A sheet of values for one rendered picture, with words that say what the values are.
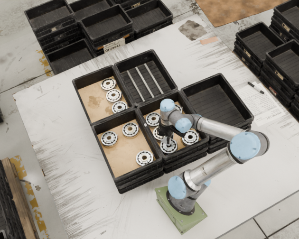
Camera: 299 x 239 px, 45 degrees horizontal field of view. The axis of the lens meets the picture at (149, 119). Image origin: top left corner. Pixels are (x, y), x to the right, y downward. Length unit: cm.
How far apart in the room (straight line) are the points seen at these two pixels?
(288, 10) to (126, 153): 223
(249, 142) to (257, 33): 212
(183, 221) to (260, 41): 208
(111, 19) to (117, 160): 166
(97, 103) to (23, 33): 215
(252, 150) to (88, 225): 108
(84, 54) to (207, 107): 159
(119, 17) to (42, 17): 75
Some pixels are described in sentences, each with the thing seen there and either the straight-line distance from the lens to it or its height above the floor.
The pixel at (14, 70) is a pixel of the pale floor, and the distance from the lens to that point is 401.
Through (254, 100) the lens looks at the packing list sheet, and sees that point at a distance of 254.
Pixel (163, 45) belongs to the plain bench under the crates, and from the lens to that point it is 284.
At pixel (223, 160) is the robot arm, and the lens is 167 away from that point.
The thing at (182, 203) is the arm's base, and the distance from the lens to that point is 199.
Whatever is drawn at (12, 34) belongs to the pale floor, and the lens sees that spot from 441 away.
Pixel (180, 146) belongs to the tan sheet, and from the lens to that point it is 216.
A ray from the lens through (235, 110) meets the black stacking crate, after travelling 232.
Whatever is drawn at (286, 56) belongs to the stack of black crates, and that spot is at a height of 38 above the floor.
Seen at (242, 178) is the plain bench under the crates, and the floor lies 70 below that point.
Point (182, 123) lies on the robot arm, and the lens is 179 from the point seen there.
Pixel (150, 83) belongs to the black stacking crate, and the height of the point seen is 83.
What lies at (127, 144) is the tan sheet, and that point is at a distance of 219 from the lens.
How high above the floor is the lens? 273
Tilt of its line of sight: 57 degrees down
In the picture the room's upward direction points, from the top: 9 degrees counter-clockwise
